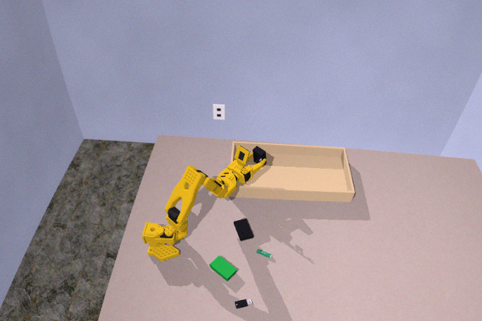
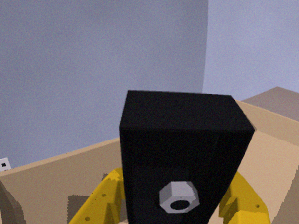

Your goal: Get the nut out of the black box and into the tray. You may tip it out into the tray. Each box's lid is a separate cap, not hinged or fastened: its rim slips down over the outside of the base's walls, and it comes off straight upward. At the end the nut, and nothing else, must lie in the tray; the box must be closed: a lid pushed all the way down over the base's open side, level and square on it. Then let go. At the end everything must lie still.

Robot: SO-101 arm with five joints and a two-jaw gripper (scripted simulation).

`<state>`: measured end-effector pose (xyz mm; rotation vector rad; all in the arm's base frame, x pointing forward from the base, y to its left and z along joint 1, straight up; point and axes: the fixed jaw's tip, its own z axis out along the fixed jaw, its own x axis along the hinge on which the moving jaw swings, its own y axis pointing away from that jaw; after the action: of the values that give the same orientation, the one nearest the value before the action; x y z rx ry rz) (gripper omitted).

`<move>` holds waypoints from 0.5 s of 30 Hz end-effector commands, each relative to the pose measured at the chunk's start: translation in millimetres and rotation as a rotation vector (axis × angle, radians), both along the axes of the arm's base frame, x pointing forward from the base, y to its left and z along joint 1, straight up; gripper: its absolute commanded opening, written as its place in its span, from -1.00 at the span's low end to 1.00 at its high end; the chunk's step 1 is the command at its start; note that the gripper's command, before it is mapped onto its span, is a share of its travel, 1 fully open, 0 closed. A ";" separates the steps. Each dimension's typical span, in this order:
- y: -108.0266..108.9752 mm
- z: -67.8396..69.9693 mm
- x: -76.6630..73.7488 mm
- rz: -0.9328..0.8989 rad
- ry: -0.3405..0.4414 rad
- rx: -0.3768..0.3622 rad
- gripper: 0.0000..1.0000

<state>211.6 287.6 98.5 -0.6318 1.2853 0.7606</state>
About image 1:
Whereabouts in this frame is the black usb flash drive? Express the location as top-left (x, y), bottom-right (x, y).
top-left (235, 299), bottom-right (252, 309)

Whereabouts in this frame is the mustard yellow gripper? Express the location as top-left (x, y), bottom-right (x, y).
top-left (227, 146), bottom-right (266, 184)

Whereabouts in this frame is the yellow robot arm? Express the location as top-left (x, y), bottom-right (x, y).
top-left (144, 165), bottom-right (238, 261)

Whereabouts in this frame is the green cylinder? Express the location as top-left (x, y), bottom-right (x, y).
top-left (257, 250), bottom-right (272, 258)

